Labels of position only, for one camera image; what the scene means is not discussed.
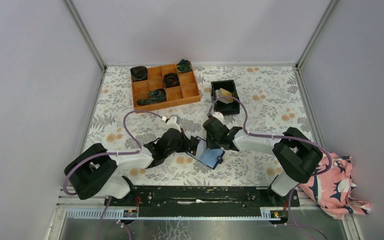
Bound blue leather card holder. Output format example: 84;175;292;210
186;136;225;170

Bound black plastic card bin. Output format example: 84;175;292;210
210;79;240;115

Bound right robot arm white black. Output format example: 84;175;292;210
202;116;323;206

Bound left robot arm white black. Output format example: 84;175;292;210
63;128;200;206

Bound stack of cards in bin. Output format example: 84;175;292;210
215;88;235;104

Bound floral table mat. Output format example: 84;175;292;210
85;66;312;186

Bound green rolled belt front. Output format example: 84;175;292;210
136;88;167;106

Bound orange wooden compartment tray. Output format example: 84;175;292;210
130;63;201;111

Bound black rolled belt centre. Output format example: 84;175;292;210
163;72;180;89

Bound black rolled belt top-left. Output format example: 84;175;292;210
130;66;148;82

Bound green rolled belt top-right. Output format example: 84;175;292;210
176;59;192;74

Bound pink patterned cloth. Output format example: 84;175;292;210
299;153;371;220

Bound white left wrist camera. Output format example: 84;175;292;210
161;116;182;132

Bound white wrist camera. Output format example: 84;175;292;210
161;116;182;132
212;111;224;124

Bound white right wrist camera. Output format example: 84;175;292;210
212;111;224;124

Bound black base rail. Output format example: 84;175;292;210
104;185;300;218

